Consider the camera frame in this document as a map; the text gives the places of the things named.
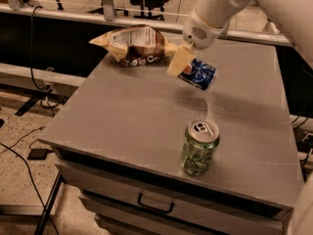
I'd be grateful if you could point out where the black power adapter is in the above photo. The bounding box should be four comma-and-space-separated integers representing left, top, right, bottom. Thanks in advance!
27, 149, 48, 161

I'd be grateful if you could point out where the blue pepsi can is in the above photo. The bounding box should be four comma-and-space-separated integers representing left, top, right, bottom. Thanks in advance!
178, 58, 216, 90

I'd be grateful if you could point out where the black drawer handle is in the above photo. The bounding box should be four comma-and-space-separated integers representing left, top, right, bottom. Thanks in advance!
137, 193, 175, 214

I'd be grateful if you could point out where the green soda can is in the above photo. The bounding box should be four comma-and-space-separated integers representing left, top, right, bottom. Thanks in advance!
181, 119, 220, 176

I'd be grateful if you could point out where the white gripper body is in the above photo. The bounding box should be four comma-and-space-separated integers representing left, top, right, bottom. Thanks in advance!
183, 7, 229, 50

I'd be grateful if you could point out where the grey drawer cabinet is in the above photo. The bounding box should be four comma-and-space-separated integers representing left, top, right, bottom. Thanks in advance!
40, 40, 303, 235

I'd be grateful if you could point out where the crumpled chip bag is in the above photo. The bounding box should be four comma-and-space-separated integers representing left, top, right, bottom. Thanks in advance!
89, 24, 178, 67

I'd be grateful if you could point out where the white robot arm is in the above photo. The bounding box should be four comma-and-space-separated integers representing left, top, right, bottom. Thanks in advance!
167, 0, 313, 76

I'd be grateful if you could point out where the black hanging cable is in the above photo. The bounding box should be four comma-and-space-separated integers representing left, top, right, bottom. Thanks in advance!
28, 5, 63, 110

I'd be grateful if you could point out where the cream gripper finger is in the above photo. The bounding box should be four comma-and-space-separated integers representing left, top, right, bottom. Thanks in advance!
167, 44, 195, 77

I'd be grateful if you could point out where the black floor cable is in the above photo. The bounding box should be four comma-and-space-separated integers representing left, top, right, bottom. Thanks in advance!
0, 142, 60, 235

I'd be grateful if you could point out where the metal railing frame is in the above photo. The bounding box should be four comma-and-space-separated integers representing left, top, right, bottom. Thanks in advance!
0, 0, 291, 47

